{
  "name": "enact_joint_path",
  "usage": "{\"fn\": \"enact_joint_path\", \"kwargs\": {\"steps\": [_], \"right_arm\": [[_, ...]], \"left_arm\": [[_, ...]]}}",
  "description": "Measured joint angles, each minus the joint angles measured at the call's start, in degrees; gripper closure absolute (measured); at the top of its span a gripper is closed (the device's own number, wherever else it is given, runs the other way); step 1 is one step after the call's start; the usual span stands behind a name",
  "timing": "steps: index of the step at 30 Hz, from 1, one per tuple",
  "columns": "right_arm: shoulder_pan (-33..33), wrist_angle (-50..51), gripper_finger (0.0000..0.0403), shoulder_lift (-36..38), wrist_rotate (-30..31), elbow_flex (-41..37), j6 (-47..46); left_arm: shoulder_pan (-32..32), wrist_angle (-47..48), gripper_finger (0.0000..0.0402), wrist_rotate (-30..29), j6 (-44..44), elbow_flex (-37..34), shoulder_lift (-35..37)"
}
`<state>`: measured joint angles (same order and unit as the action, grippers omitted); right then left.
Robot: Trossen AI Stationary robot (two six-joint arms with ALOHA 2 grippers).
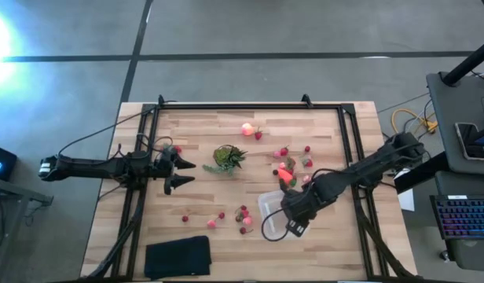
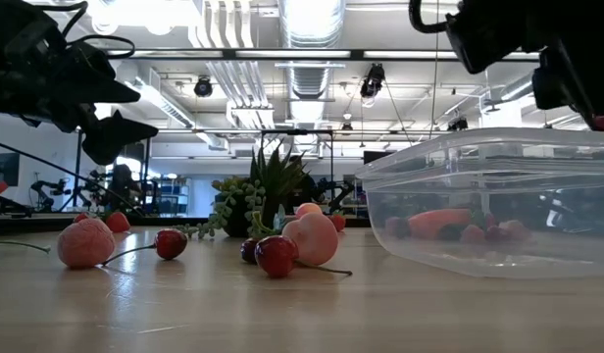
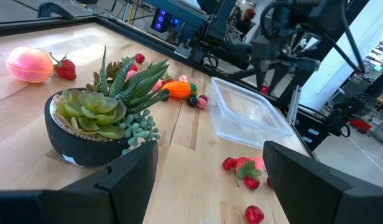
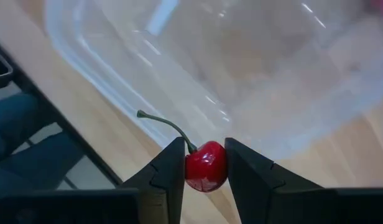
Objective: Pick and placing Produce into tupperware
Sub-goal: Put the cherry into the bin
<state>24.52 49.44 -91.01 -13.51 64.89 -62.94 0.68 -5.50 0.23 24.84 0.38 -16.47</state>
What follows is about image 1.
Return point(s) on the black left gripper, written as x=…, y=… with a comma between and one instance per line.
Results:
x=167, y=165

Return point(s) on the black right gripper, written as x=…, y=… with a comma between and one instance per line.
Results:
x=297, y=206

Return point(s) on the black device blue light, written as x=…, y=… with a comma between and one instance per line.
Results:
x=6, y=157

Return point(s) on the grey desk top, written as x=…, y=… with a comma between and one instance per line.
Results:
x=454, y=182

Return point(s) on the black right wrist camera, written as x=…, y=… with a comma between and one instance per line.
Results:
x=298, y=228

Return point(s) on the clear plastic tupperware container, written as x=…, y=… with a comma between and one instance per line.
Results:
x=267, y=204

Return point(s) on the black cart bar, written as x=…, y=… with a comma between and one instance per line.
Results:
x=422, y=173

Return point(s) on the black aluminium rig frame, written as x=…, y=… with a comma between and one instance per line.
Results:
x=246, y=106

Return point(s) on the pink yellow peach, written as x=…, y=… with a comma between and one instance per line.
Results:
x=247, y=129

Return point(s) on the black round pole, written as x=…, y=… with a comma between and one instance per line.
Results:
x=468, y=63

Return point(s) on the white paper sheet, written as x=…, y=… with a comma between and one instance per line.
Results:
x=407, y=200

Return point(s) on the black caster wheel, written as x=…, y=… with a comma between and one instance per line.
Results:
x=444, y=255

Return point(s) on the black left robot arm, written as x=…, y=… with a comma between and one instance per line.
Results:
x=89, y=167

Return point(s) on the grey cart top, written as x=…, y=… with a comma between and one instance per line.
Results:
x=454, y=102

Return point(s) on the keyboard with rainbow backlight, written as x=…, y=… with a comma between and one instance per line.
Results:
x=462, y=218

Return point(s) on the orange carrot green top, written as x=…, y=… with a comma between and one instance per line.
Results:
x=285, y=175

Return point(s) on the dark blue folded cloth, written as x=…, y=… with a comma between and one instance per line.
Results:
x=177, y=257

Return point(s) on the small pink peach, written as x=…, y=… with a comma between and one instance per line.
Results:
x=247, y=221

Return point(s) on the grey metal stand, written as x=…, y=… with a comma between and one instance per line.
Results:
x=14, y=192

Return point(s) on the green potted succulent plant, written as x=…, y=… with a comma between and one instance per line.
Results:
x=226, y=156

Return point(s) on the black smartphone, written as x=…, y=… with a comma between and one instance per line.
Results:
x=470, y=141

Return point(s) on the dark red cherry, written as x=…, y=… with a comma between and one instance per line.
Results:
x=238, y=217

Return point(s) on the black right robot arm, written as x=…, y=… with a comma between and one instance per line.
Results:
x=367, y=167

